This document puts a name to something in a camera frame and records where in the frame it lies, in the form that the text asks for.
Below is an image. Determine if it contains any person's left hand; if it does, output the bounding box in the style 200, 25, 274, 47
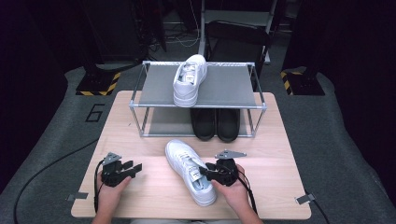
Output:
96, 172, 133, 209

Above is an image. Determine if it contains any person's right hand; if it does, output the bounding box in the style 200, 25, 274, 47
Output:
211, 163, 250, 210

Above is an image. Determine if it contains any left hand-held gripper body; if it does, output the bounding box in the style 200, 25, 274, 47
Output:
100, 151, 133, 189

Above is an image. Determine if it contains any grey tape piece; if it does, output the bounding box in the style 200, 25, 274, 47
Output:
295, 193, 317, 205
66, 191, 90, 203

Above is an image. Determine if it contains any white metal stand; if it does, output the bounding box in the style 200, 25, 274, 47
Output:
197, 0, 278, 65

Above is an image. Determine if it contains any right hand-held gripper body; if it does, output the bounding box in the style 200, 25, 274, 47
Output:
205, 149, 248, 188

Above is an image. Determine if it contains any grey metal shoe rack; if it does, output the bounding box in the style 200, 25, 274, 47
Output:
128, 60, 268, 138

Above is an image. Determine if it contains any black slipper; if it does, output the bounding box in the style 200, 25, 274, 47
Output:
217, 108, 242, 144
190, 108, 217, 141

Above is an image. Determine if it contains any white sneaker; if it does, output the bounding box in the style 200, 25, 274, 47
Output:
164, 138, 219, 207
172, 53, 209, 108

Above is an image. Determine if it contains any right hand-held gripper cable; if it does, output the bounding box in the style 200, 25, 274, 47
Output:
232, 164, 260, 217

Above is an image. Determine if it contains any hand-held gripper cable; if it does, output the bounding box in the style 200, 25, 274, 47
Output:
92, 159, 106, 215
232, 164, 260, 217

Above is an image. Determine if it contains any white cable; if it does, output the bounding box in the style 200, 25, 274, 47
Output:
174, 0, 201, 49

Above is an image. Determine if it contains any long black floor cable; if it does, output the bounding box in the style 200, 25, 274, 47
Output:
13, 138, 101, 224

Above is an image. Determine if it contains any short black floor cable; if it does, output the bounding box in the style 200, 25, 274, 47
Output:
312, 199, 331, 224

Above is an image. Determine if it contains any striped-edge black stand base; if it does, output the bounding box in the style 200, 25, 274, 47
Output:
75, 63, 122, 97
279, 66, 327, 97

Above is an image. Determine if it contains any black chair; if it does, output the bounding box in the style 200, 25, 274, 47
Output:
204, 20, 273, 82

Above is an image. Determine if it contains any left hand-held gripper cable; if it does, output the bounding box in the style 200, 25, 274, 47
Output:
92, 159, 106, 215

